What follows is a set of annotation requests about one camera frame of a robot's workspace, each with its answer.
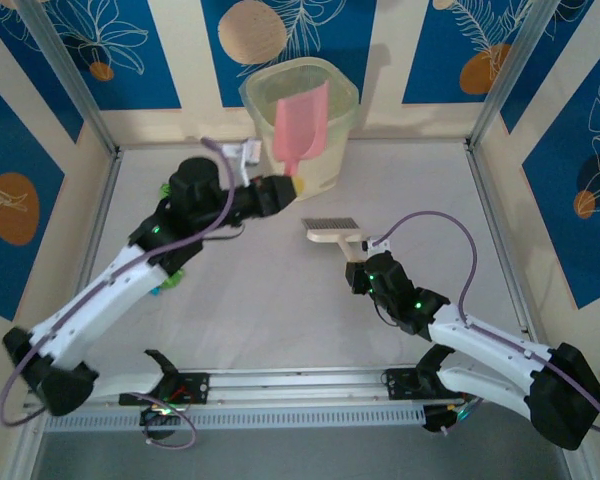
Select black mount plate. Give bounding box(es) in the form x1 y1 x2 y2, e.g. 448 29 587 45
118 372 211 407
385 367 479 402

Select pink plastic dustpan scoop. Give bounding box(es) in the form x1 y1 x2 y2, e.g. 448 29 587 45
273 81 331 178

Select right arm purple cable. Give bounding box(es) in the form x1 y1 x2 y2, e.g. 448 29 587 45
372 210 600 439

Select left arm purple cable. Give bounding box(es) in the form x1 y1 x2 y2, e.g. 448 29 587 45
0 137 234 449

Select right black mount plate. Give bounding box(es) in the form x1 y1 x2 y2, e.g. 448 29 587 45
385 367 479 402

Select aluminium frame post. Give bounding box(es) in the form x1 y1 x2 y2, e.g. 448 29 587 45
467 0 554 151
12 0 122 157

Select left black mount plate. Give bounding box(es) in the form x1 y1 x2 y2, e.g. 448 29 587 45
118 372 211 407

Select cream trash bin with bag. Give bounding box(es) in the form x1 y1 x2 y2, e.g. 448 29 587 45
239 56 360 204

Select grey slotted cable duct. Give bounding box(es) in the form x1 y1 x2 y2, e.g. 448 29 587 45
42 403 427 434

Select left aluminium side rail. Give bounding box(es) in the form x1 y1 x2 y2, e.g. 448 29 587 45
54 149 125 374

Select right aluminium frame post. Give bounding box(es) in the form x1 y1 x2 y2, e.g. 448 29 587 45
467 0 554 151

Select right aluminium side rail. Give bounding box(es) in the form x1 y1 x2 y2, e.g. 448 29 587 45
463 142 539 351

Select left aluminium frame post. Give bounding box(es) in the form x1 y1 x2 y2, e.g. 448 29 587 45
12 0 122 157

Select cream hand brush grey bristles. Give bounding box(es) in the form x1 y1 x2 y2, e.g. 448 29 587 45
301 216 364 264

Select aluminium side rail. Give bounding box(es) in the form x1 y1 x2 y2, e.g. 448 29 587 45
463 142 539 351
54 149 125 374

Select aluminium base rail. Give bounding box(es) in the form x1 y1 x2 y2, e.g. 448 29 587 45
22 366 486 410

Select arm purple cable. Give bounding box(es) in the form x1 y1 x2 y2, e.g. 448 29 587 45
372 210 600 439
0 137 234 449

